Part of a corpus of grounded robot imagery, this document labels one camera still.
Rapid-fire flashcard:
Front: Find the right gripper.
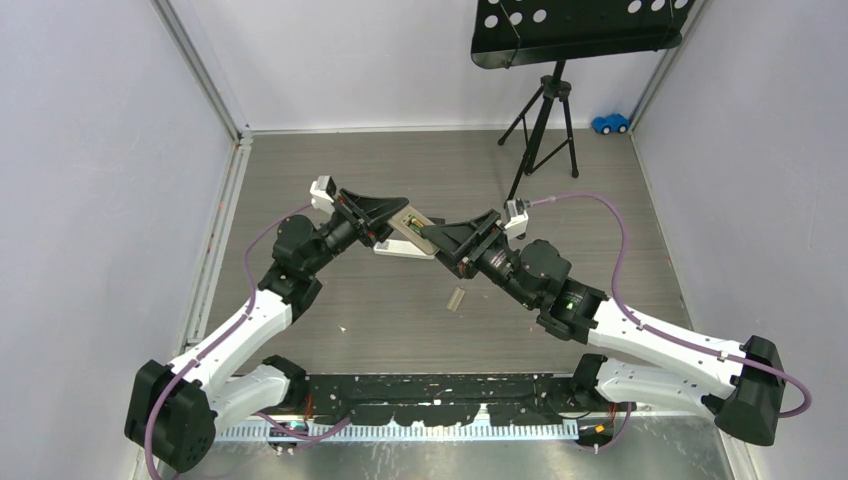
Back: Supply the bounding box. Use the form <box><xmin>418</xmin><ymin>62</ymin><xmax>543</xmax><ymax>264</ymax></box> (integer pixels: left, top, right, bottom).
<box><xmin>420</xmin><ymin>209</ymin><xmax>538</xmax><ymax>310</ymax></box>

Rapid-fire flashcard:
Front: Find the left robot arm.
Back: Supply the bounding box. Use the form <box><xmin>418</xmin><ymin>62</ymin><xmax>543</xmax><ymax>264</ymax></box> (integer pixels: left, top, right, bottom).
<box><xmin>124</xmin><ymin>184</ymin><xmax>409</xmax><ymax>479</ymax></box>

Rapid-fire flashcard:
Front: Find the purple cable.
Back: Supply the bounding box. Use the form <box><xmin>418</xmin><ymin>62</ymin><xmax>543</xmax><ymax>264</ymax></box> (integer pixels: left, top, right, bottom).
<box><xmin>526</xmin><ymin>192</ymin><xmax>814</xmax><ymax>419</ymax></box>
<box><xmin>144</xmin><ymin>201</ymin><xmax>316</xmax><ymax>480</ymax></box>

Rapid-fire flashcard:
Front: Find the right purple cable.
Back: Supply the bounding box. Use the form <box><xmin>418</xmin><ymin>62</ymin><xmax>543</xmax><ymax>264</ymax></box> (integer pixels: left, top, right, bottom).
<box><xmin>526</xmin><ymin>192</ymin><xmax>814</xmax><ymax>419</ymax></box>

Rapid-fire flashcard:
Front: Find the white remote control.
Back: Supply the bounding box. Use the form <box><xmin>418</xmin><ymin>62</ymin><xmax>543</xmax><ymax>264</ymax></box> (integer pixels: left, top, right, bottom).
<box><xmin>372</xmin><ymin>239</ymin><xmax>435</xmax><ymax>260</ymax></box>
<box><xmin>388</xmin><ymin>205</ymin><xmax>438</xmax><ymax>258</ymax></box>

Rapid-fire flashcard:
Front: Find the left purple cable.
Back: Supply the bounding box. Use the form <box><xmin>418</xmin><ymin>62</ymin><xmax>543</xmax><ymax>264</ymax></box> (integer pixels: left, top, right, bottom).
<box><xmin>144</xmin><ymin>201</ymin><xmax>316</xmax><ymax>480</ymax></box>

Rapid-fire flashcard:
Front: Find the blue toy car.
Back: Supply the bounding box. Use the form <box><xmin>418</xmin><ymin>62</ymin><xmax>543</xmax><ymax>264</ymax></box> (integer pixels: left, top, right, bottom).
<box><xmin>591</xmin><ymin>113</ymin><xmax>630</xmax><ymax>135</ymax></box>

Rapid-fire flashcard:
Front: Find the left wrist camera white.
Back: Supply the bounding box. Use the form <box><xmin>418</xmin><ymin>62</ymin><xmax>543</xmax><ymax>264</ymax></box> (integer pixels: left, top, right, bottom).
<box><xmin>309</xmin><ymin>175</ymin><xmax>336</xmax><ymax>215</ymax></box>

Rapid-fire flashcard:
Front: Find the green battery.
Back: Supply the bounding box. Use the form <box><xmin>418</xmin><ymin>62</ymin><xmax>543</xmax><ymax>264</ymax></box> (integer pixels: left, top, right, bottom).
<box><xmin>408</xmin><ymin>218</ymin><xmax>423</xmax><ymax>234</ymax></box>

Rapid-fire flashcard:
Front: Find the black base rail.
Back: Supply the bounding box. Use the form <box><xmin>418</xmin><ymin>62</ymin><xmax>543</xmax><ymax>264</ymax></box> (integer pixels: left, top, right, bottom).
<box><xmin>263</xmin><ymin>369</ymin><xmax>635</xmax><ymax>427</ymax></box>

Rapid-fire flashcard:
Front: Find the beige battery cover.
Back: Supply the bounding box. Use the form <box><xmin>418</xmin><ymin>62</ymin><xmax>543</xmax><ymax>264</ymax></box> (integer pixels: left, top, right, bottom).
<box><xmin>446</xmin><ymin>287</ymin><xmax>466</xmax><ymax>312</ymax></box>

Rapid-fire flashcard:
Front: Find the black music stand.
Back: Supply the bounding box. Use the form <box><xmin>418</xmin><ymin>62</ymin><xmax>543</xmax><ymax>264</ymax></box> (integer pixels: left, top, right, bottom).
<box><xmin>470</xmin><ymin>0</ymin><xmax>694</xmax><ymax>199</ymax></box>

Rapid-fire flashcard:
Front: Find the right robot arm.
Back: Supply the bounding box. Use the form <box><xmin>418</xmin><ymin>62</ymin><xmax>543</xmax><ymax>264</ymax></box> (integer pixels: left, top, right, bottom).
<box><xmin>420</xmin><ymin>211</ymin><xmax>786</xmax><ymax>446</ymax></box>

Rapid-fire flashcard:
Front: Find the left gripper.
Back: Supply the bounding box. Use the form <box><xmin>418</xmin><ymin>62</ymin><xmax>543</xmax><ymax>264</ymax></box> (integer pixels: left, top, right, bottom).
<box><xmin>304</xmin><ymin>190</ymin><xmax>411</xmax><ymax>276</ymax></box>

